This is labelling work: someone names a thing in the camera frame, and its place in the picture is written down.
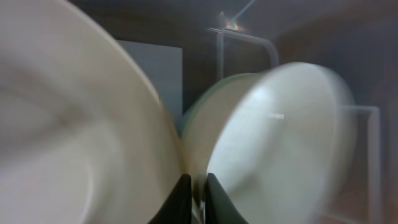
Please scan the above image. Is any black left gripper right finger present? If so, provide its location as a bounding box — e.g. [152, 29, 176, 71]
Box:
[203, 173, 248, 224]

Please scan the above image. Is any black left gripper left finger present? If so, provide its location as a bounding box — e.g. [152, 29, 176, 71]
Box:
[149, 174, 192, 224]

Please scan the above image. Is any white bowl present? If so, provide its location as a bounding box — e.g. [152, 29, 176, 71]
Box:
[182, 61, 358, 224]

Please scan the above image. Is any mint green bowl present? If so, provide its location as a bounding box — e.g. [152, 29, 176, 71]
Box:
[177, 73, 261, 139]

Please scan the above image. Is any beige plate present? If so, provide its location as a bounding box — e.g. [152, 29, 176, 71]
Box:
[1, 1, 182, 223]

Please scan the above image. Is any white label in bin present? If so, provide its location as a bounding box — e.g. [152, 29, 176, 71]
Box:
[118, 40, 183, 123]

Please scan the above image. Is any clear plastic storage bin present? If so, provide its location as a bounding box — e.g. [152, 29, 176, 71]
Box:
[208, 26, 398, 224]

